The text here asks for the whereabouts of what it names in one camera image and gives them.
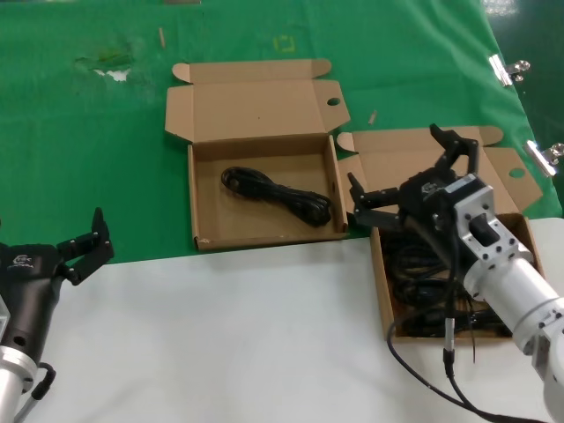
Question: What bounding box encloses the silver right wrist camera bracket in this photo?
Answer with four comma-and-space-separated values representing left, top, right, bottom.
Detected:
444, 174, 534, 274

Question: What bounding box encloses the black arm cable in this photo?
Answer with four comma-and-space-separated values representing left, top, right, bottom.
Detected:
12, 360, 57, 422
386, 303, 564, 423

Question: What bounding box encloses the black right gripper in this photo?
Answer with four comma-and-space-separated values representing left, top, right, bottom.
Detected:
349, 124, 479, 231

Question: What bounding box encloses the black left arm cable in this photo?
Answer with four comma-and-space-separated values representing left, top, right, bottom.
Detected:
12, 360, 57, 422

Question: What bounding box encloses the open brown cardboard box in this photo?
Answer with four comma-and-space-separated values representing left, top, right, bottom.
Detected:
165, 58, 352, 252
337, 125, 545, 344

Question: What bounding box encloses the green table cloth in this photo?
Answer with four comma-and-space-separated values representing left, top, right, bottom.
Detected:
0, 0, 564, 268

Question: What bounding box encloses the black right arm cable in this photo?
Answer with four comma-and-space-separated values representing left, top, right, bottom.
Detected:
386, 303, 564, 423

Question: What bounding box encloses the silver cable connector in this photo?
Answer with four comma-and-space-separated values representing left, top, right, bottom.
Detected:
442, 308, 458, 381

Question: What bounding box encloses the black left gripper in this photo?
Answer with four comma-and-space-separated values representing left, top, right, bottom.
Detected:
0, 208, 115, 360

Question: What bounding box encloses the black power cable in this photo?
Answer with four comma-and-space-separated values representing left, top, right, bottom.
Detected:
382, 228, 459, 305
219, 166, 334, 228
394, 303, 515, 338

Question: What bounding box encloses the silver binder clip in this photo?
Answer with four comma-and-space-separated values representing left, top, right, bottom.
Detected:
487, 53, 531, 88
523, 139, 564, 178

